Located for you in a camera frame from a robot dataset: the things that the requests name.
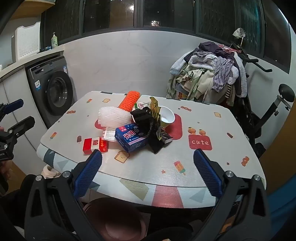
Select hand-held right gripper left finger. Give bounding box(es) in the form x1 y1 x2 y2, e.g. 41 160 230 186
24 149 103 241

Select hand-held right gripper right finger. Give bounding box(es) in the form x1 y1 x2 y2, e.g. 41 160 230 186
193 149 272 241

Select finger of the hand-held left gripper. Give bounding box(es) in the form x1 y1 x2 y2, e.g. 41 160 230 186
0 99 24 118
0 116 36 144

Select red cardboard box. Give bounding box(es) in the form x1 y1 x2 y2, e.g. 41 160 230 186
83 137 109 154

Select blue cardboard box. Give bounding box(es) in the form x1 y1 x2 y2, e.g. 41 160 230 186
114 123 149 153

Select brown round basin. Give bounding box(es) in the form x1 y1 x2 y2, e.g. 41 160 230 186
82 197 151 241

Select white foam net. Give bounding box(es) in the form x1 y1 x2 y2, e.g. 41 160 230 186
97 106 133 128

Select black mesh cloth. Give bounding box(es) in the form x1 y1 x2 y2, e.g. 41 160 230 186
139 116 168 154

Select white paper cup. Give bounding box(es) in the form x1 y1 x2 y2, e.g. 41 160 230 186
158 106 176 128

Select gold snack wrapper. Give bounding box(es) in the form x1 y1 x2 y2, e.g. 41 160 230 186
149 97 162 130

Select orange foam net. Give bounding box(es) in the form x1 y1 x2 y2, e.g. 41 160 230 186
118 91 141 111

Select red white flat packet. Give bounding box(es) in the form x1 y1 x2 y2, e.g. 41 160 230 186
102 126 121 142

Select grey front-load washing machine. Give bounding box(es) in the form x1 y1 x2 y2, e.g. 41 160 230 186
25 55 78 129

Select small black packet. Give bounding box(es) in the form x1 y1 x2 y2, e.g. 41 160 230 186
158 130 173 144

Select person's dark trousers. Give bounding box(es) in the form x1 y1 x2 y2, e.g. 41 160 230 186
0 174 37 241

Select white perforated plastic basket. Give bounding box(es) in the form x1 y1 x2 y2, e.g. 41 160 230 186
11 22 41 62

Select black exercise bike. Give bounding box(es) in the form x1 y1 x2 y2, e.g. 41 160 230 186
230 28 296 158

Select crumpled clear plastic wrapper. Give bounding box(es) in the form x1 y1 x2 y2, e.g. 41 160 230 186
133 101 151 111

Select pile of clothes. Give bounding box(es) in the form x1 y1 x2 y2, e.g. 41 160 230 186
166 42 248 107

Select dark window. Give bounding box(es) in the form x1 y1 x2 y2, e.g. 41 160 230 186
40 0 292 75

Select wooden wall cabinet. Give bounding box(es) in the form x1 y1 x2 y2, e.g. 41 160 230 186
9 0 56 20

